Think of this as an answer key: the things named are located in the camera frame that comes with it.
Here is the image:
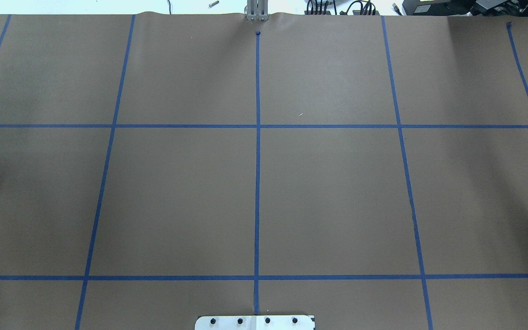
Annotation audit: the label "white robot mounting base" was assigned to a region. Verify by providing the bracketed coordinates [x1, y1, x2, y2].
[194, 315, 316, 330]

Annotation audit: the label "black cable bundle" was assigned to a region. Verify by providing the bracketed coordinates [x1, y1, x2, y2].
[305, 0, 381, 17]

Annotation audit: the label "aluminium frame post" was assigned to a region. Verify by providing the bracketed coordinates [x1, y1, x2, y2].
[245, 0, 270, 22]

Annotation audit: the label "black electronics box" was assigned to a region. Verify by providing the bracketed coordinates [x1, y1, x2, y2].
[402, 0, 528, 17]

